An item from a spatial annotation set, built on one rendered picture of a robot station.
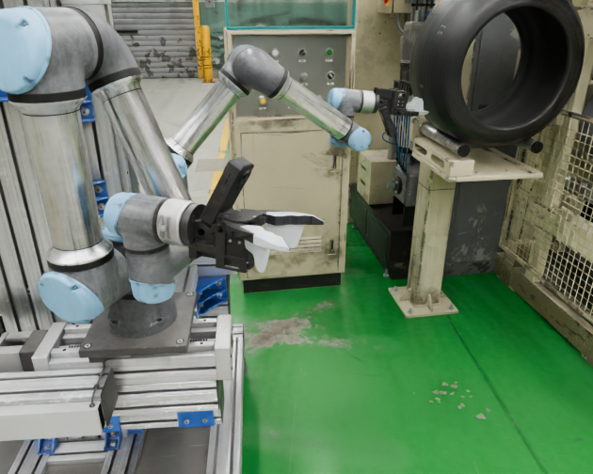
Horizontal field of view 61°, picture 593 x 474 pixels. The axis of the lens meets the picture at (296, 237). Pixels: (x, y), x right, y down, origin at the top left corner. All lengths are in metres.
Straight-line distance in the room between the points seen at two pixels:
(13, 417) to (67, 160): 0.55
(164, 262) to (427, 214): 1.63
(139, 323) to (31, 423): 0.28
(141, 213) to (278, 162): 1.56
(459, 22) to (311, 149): 0.90
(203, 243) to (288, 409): 1.25
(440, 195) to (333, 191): 0.50
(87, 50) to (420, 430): 1.58
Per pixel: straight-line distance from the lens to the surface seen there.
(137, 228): 0.85
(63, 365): 1.24
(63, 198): 0.93
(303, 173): 2.38
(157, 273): 0.89
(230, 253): 0.77
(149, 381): 1.23
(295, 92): 1.55
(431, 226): 2.37
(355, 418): 1.95
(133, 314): 1.13
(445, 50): 1.79
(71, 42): 0.89
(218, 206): 0.77
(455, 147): 1.89
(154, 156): 0.96
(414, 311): 2.52
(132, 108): 0.96
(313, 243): 2.54
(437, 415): 2.02
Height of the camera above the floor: 1.37
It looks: 25 degrees down
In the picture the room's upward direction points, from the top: straight up
